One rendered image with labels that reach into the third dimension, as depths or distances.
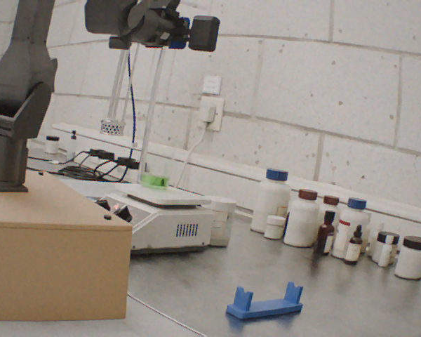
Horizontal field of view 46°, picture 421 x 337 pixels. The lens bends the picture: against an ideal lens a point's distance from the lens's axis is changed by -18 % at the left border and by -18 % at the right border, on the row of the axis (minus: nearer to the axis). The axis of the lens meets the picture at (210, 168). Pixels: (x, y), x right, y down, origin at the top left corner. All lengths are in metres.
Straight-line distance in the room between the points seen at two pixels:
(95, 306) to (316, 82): 0.92
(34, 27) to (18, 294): 0.29
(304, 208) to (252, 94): 0.45
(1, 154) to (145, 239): 0.36
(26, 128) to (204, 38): 0.38
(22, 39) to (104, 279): 0.27
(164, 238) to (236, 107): 0.67
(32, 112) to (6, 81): 0.06
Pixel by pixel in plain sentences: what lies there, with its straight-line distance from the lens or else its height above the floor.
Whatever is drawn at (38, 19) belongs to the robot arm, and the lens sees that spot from 0.58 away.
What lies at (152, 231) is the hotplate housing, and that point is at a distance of 0.86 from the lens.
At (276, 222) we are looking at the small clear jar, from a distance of 1.14.
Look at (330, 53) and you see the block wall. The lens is 1.32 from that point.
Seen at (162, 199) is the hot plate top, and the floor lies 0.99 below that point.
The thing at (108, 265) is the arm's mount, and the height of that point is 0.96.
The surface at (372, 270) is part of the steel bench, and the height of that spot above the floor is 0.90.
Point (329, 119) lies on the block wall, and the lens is 1.30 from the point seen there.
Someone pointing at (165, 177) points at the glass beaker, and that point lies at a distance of 0.94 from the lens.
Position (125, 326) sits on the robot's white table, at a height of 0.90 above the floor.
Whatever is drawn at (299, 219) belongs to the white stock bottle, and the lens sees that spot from 1.10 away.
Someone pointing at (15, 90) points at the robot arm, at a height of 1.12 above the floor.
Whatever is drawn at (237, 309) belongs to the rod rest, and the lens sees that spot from 0.65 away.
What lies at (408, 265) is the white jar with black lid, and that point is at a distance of 0.96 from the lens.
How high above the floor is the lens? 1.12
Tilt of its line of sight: 5 degrees down
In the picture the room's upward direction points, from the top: 9 degrees clockwise
